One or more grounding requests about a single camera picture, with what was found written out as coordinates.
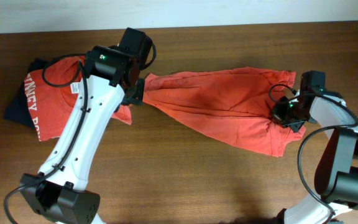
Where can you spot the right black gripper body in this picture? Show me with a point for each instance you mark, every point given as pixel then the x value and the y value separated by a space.
pixel 288 114

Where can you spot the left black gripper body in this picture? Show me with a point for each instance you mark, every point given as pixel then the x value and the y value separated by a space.
pixel 135 96

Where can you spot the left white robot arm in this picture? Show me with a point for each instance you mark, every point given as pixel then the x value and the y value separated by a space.
pixel 109 79

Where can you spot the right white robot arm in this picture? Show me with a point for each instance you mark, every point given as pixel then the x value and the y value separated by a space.
pixel 335 189

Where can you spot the folded orange printed t-shirt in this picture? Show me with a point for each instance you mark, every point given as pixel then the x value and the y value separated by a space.
pixel 50 107

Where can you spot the folded navy garment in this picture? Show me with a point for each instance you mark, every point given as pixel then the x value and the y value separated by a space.
pixel 17 109

